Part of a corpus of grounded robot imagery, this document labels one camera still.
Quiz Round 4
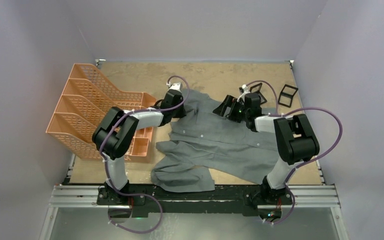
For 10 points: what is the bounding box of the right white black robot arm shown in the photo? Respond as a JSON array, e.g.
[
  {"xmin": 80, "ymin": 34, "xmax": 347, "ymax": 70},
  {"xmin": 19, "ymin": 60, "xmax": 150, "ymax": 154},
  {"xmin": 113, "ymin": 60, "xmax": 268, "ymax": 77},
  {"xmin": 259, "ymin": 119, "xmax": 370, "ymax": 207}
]
[{"xmin": 212, "ymin": 92, "xmax": 320, "ymax": 204}]

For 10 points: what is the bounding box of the orange plastic file organizer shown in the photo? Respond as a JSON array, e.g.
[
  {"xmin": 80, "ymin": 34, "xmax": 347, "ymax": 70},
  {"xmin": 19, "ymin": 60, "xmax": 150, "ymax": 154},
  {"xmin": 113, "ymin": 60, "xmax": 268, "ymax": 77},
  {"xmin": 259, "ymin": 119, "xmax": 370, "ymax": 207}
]
[{"xmin": 46, "ymin": 63, "xmax": 156, "ymax": 160}]

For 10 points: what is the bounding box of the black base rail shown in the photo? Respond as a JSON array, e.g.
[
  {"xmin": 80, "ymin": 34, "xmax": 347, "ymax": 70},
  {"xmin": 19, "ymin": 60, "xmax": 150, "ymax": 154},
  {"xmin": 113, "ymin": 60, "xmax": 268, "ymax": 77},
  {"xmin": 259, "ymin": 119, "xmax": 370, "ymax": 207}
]
[{"xmin": 96, "ymin": 184, "xmax": 292, "ymax": 219}]

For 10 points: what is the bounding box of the left black display frame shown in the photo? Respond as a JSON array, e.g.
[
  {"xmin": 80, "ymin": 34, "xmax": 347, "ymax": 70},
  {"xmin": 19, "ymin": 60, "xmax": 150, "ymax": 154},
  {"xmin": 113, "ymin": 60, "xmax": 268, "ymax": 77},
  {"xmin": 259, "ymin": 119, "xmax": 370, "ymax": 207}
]
[{"xmin": 250, "ymin": 82, "xmax": 267, "ymax": 105}]

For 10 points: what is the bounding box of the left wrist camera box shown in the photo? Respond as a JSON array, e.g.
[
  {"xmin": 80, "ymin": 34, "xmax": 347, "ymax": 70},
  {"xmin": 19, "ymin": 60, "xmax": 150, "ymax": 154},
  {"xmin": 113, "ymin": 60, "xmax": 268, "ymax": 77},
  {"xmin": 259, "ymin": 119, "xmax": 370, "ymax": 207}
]
[{"xmin": 167, "ymin": 82, "xmax": 183, "ymax": 93}]

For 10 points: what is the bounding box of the grey button-up shirt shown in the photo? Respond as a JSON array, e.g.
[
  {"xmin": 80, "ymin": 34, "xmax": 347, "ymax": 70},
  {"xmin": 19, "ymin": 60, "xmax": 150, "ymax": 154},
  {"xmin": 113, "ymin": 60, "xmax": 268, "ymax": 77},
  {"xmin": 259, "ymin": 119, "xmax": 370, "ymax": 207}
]
[{"xmin": 150, "ymin": 90, "xmax": 279, "ymax": 193}]

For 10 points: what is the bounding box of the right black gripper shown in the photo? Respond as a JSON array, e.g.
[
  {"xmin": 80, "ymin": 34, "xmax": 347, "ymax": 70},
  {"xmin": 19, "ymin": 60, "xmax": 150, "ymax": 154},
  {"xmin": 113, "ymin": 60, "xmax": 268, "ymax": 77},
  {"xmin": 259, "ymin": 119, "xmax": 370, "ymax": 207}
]
[{"xmin": 214, "ymin": 95, "xmax": 250, "ymax": 124}]

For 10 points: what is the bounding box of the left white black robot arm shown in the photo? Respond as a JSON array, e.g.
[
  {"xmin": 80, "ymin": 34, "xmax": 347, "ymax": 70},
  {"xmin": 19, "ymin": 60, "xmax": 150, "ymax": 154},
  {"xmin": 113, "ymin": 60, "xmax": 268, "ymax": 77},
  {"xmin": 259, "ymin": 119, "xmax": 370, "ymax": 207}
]
[{"xmin": 92, "ymin": 89, "xmax": 185, "ymax": 205}]

